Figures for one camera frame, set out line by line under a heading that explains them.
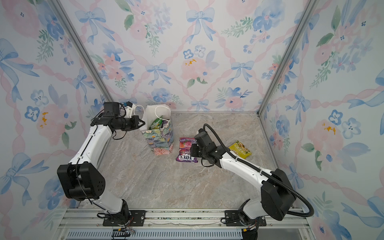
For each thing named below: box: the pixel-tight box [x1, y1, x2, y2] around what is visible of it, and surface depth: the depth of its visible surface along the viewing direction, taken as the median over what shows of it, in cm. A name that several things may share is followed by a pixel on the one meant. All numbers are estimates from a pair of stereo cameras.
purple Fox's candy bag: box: [175, 137, 198, 163], surface depth 85 cm
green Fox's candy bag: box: [149, 115, 164, 130], surface depth 92 cm
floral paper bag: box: [140, 104, 175, 156], surface depth 86 cm
